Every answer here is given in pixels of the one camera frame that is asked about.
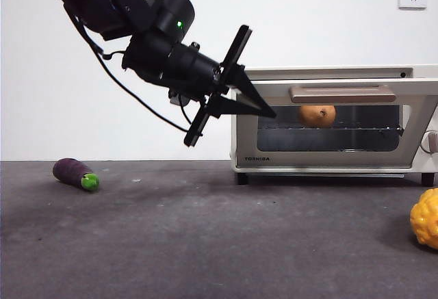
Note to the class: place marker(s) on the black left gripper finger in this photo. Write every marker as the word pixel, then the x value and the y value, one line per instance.
pixel 229 107
pixel 244 85

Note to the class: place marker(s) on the brown potato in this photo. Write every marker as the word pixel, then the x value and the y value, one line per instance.
pixel 316 116

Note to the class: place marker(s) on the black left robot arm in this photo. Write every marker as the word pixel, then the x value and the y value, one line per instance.
pixel 164 52

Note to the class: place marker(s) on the cream Toshiba toaster oven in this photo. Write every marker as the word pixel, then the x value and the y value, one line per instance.
pixel 376 72

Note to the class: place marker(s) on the beige oven knob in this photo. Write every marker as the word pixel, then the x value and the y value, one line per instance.
pixel 432 141

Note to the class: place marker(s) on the purple eggplant with green stem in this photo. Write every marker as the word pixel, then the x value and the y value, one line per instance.
pixel 68 172

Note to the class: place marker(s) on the bumpy yellow pumpkin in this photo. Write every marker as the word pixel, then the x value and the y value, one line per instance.
pixel 424 220

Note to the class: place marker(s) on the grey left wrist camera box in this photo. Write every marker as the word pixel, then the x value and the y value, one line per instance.
pixel 179 98

